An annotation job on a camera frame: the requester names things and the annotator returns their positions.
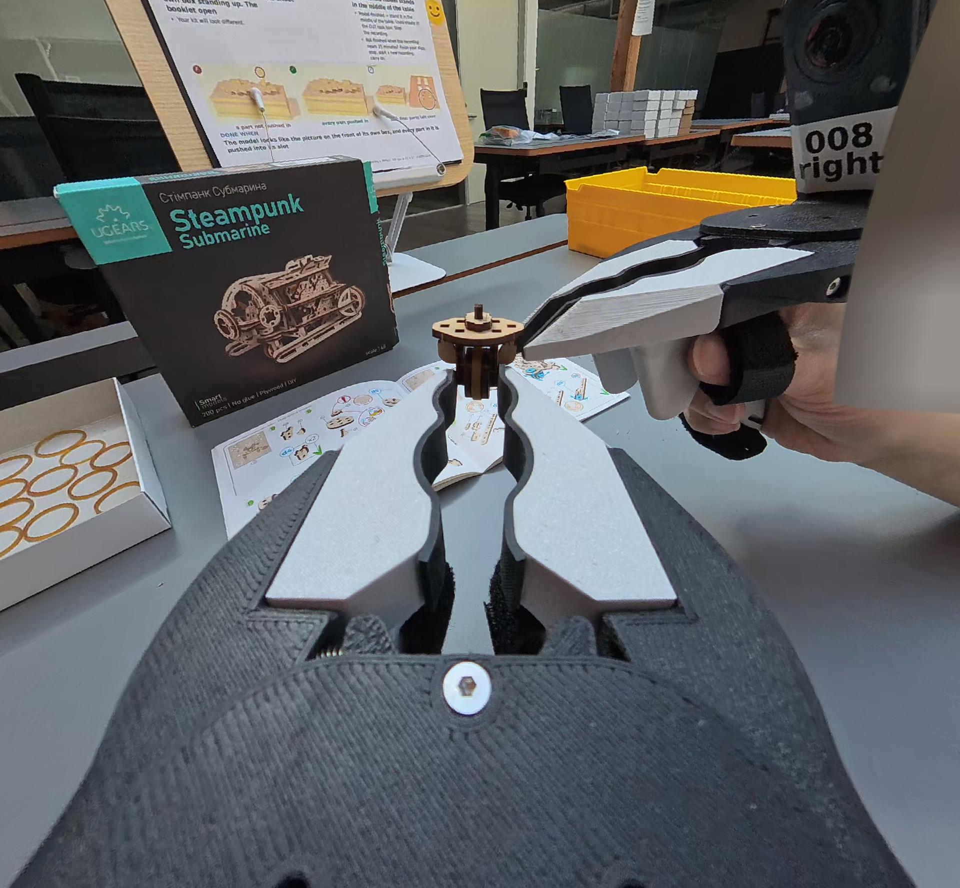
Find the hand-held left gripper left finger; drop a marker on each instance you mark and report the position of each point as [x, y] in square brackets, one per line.
[352, 528]

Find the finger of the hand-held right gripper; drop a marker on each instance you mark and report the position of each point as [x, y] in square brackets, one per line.
[645, 318]
[637, 261]

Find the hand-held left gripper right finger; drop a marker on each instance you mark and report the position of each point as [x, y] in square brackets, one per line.
[592, 528]

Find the octagonal wooden disc piece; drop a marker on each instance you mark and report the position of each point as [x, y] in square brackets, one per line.
[480, 329]

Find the wooden wheel assembly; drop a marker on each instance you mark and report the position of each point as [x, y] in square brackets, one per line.
[474, 370]

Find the grey desk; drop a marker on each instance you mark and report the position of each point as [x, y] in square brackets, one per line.
[787, 603]

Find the person's right hand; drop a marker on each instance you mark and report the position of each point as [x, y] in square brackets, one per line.
[817, 415]

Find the yellow plastic bin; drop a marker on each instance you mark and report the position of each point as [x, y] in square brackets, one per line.
[637, 216]

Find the illustrated instruction booklet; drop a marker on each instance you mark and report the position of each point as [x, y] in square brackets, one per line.
[337, 423]

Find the brown edged table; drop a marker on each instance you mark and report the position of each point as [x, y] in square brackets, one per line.
[562, 152]

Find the stack of white boxes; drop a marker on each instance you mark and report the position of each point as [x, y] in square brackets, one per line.
[645, 115]

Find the black office chair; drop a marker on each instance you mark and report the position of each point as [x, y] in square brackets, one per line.
[576, 107]
[97, 130]
[504, 107]

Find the clear plastic bag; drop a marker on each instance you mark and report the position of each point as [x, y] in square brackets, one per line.
[510, 135]

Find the white cardboard tray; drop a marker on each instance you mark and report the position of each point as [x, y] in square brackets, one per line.
[112, 535]

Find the black model kit box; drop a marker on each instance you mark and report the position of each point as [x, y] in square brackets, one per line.
[225, 303]

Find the white paper notice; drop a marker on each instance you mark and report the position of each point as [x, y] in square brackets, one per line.
[645, 2]

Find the pile of tan rubber bands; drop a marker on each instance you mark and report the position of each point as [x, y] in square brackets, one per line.
[52, 483]

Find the yellow smiley sticker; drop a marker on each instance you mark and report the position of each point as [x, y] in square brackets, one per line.
[433, 10]

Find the printed instruction sheet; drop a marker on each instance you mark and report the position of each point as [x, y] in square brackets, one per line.
[300, 40]

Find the wooden document stand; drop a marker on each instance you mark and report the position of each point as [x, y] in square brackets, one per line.
[157, 92]

